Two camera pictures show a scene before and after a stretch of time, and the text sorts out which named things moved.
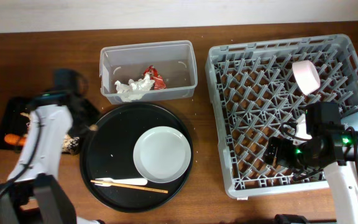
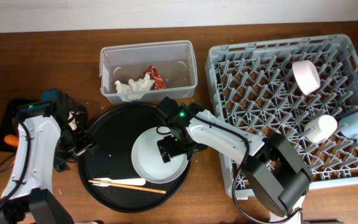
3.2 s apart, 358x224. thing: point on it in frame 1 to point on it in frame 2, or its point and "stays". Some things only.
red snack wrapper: (159, 83) stays
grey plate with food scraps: (161, 154) stays
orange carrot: (15, 139) stays
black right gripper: (281, 158) to (171, 150)
